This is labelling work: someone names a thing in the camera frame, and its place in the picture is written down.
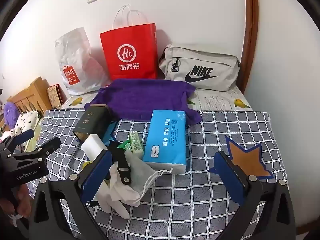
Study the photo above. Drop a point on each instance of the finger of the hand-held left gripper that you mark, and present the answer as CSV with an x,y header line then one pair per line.
x,y
47,147
23,135

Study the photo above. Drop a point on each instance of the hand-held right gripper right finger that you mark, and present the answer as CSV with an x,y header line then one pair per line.
x,y
228,177

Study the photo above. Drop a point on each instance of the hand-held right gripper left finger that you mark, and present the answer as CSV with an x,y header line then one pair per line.
x,y
96,176

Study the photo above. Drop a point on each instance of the white glove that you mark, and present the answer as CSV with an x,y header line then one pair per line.
x,y
116,197

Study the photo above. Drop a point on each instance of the white sponge block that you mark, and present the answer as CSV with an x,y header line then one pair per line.
x,y
92,146

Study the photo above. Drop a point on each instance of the green stick packet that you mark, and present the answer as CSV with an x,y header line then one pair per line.
x,y
123,145

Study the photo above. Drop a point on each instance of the light green tissue packet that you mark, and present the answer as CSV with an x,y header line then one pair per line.
x,y
136,143

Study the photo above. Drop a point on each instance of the person's left hand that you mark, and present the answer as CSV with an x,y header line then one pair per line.
x,y
17,200

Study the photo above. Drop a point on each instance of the light green cloth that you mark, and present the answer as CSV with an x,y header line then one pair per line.
x,y
35,135

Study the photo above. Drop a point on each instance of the white floral cloth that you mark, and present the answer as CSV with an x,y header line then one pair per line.
x,y
26,123

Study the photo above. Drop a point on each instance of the purple plush toy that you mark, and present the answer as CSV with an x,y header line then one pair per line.
x,y
10,113

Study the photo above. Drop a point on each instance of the brown star with blue edge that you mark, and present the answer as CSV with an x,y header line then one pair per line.
x,y
250,160

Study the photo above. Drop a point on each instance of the grey checked blanket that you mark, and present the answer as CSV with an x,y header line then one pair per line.
x,y
190,205

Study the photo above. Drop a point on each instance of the patterned flat box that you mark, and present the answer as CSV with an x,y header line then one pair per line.
x,y
55,97

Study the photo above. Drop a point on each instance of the dark green box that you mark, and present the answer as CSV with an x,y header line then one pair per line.
x,y
92,122

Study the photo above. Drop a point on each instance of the blue tissue pack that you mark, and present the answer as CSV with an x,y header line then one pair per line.
x,y
165,140

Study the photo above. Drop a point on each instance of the purple towel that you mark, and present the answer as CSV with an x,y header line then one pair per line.
x,y
142,97

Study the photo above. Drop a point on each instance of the white plastic shopping bag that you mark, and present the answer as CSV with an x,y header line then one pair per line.
x,y
72,55

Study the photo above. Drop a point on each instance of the grey sling bag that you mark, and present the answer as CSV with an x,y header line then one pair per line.
x,y
200,62

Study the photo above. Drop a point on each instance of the red paper bag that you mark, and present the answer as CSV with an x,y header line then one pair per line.
x,y
125,42

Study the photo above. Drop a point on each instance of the brown wooden frame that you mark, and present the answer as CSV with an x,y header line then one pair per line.
x,y
251,30

